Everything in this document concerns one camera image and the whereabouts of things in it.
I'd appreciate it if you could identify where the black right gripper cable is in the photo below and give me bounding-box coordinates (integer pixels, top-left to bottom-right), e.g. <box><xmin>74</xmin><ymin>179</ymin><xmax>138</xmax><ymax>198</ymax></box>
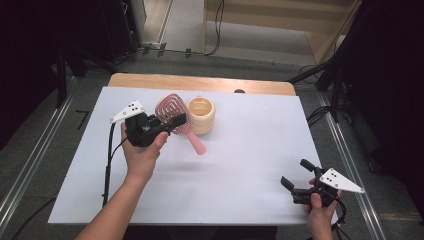
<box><xmin>330</xmin><ymin>195</ymin><xmax>348</xmax><ymax>240</ymax></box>

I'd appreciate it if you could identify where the person's left hand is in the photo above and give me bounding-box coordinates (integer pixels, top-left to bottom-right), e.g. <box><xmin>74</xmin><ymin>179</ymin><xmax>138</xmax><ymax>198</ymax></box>
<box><xmin>120</xmin><ymin>122</ymin><xmax>170</xmax><ymax>184</ymax></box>

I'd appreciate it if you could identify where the black metal stand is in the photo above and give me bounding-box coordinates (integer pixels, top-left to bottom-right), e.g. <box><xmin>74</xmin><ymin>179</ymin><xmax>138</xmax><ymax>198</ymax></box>
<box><xmin>54</xmin><ymin>41</ymin><xmax>68</xmax><ymax>108</ymax></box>

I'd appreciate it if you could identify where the person's right hand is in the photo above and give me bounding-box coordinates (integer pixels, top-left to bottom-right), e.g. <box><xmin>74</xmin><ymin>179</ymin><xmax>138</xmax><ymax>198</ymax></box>
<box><xmin>303</xmin><ymin>190</ymin><xmax>343</xmax><ymax>240</ymax></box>

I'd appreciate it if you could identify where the white board sheet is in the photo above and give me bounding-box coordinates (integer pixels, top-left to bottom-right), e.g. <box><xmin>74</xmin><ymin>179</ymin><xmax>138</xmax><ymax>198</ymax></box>
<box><xmin>48</xmin><ymin>86</ymin><xmax>338</xmax><ymax>225</ymax></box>

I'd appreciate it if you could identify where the wooden table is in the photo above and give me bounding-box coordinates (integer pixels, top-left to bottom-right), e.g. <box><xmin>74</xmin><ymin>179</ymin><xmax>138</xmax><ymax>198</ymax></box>
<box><xmin>108</xmin><ymin>73</ymin><xmax>297</xmax><ymax>97</ymax></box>

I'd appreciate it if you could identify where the black cabinet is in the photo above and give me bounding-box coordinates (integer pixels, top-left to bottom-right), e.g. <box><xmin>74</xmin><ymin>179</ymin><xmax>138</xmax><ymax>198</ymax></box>
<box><xmin>98</xmin><ymin>0</ymin><xmax>142</xmax><ymax>64</ymax></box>

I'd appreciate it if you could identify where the floor cable with black clips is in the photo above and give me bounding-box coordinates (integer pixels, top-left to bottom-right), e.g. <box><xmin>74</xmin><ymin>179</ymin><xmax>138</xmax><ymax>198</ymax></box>
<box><xmin>141</xmin><ymin>42</ymin><xmax>205</xmax><ymax>58</ymax></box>

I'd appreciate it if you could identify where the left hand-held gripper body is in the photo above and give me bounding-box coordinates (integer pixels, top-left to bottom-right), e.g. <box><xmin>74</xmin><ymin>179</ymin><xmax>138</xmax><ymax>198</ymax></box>
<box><xmin>110</xmin><ymin>99</ymin><xmax>168</xmax><ymax>148</ymax></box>

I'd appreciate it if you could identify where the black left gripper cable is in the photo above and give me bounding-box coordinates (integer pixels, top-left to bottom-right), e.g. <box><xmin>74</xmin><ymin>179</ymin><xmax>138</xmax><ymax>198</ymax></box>
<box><xmin>11</xmin><ymin>122</ymin><xmax>129</xmax><ymax>240</ymax></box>

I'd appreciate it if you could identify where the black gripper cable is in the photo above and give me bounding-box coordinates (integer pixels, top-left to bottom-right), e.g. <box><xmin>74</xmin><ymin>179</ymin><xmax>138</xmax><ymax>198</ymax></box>
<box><xmin>11</xmin><ymin>122</ymin><xmax>129</xmax><ymax>240</ymax></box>
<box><xmin>330</xmin><ymin>195</ymin><xmax>348</xmax><ymax>240</ymax></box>

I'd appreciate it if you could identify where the metal floor rail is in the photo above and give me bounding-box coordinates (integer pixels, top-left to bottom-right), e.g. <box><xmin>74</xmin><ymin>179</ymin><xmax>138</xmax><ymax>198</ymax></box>
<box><xmin>316</xmin><ymin>91</ymin><xmax>388</xmax><ymax>240</ymax></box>
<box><xmin>0</xmin><ymin>78</ymin><xmax>79</xmax><ymax>229</ymax></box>

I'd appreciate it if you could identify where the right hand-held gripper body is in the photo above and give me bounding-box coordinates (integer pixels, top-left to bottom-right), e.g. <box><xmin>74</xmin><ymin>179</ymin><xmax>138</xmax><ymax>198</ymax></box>
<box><xmin>293</xmin><ymin>167</ymin><xmax>366</xmax><ymax>208</ymax></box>

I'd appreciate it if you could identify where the pink hairbrush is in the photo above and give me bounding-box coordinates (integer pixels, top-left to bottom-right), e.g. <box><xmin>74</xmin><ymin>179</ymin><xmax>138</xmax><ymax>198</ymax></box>
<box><xmin>154</xmin><ymin>93</ymin><xmax>207</xmax><ymax>156</ymax></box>

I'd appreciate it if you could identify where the black hanging cable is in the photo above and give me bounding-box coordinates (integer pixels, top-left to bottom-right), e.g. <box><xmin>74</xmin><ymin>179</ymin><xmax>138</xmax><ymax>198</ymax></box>
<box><xmin>203</xmin><ymin>0</ymin><xmax>225</xmax><ymax>56</ymax></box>

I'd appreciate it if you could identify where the beige ribbed cup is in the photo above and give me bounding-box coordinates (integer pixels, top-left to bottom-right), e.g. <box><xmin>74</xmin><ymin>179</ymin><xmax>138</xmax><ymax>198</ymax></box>
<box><xmin>186</xmin><ymin>95</ymin><xmax>216</xmax><ymax>136</ymax></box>

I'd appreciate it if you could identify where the black floor cable bundle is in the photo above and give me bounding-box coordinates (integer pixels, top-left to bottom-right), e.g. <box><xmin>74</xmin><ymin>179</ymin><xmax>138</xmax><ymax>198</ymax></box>
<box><xmin>305</xmin><ymin>105</ymin><xmax>334</xmax><ymax>128</ymax></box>

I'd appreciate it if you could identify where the light wooden platform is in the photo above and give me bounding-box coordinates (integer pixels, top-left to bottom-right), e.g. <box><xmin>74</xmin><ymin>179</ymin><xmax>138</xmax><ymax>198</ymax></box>
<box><xmin>202</xmin><ymin>0</ymin><xmax>364</xmax><ymax>65</ymax></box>

